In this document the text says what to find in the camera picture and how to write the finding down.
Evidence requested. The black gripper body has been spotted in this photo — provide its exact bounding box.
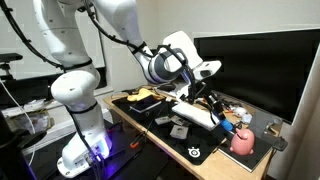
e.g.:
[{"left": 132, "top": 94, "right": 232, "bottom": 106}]
[{"left": 189, "top": 82, "right": 216, "bottom": 105}]

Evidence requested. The blue cylindrical object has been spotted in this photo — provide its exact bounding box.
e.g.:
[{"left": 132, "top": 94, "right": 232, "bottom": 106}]
[{"left": 218, "top": 114, "right": 233, "bottom": 131}]

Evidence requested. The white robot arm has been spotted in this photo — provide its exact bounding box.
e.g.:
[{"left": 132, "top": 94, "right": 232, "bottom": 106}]
[{"left": 33, "top": 0, "right": 222, "bottom": 178}]

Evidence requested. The white round figurine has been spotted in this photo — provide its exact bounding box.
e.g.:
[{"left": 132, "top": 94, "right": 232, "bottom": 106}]
[{"left": 234, "top": 107, "right": 247, "bottom": 117}]

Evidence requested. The white keyboard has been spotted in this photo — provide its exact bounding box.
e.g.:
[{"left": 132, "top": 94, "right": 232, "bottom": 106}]
[{"left": 172, "top": 102, "right": 220, "bottom": 131}]

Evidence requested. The large black desk mat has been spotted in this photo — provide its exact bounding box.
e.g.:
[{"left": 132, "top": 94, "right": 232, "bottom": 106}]
[{"left": 112, "top": 95, "right": 233, "bottom": 165}]

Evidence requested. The pink pig toy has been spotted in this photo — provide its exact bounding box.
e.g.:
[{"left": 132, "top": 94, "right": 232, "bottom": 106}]
[{"left": 230, "top": 129, "right": 255, "bottom": 156}]

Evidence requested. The small white device box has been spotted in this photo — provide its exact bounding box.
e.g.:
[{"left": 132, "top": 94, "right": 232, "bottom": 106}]
[{"left": 155, "top": 116, "right": 171, "bottom": 125}]

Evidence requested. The white AirTag box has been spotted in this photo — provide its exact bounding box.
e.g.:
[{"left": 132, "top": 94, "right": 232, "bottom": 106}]
[{"left": 170, "top": 125, "right": 188, "bottom": 140}]

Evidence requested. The yellow cloth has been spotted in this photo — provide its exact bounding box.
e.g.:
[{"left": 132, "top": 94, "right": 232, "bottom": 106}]
[{"left": 127, "top": 88, "right": 152, "bottom": 102}]

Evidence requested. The right black monitor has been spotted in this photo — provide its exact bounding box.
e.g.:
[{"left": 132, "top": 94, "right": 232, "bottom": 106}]
[{"left": 194, "top": 29, "right": 320, "bottom": 123}]

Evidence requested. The wooden desk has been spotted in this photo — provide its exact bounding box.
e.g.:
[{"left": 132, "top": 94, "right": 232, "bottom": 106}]
[{"left": 103, "top": 94, "right": 276, "bottom": 180}]

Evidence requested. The black book under pig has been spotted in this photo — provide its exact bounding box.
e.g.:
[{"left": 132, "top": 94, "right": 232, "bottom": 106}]
[{"left": 218, "top": 138, "right": 272, "bottom": 172}]

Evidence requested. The orange handled clamp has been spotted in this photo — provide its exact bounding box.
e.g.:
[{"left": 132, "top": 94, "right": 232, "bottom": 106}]
[{"left": 130, "top": 132, "right": 146, "bottom": 149}]

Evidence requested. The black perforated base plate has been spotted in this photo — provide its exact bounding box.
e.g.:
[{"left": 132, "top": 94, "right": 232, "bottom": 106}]
[{"left": 31, "top": 125, "right": 171, "bottom": 180}]

